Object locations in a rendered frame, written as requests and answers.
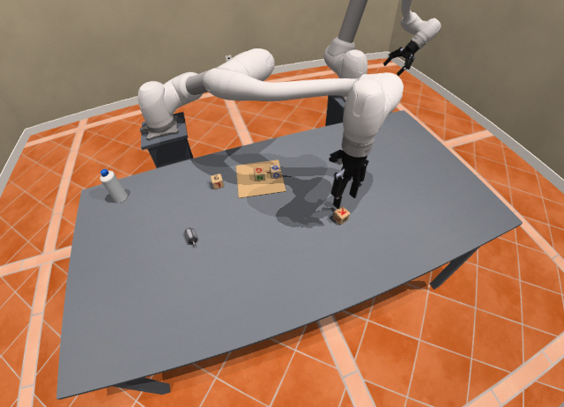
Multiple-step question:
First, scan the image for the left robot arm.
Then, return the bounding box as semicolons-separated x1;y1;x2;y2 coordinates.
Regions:
323;0;441;79

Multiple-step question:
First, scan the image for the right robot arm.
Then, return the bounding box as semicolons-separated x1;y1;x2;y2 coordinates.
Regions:
138;48;404;165

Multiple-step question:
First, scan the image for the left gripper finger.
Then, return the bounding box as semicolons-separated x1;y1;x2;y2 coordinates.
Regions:
383;47;405;66
397;52;415;76

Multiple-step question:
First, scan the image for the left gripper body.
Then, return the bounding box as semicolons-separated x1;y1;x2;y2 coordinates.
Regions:
401;41;419;58

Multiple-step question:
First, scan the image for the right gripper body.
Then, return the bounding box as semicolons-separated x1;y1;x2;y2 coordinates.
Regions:
341;151;367;177

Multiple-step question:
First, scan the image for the tan flat mat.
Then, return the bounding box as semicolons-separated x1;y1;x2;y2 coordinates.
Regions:
236;160;286;198

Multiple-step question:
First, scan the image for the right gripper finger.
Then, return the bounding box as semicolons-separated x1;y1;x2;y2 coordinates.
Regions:
331;169;355;209
349;160;368;198

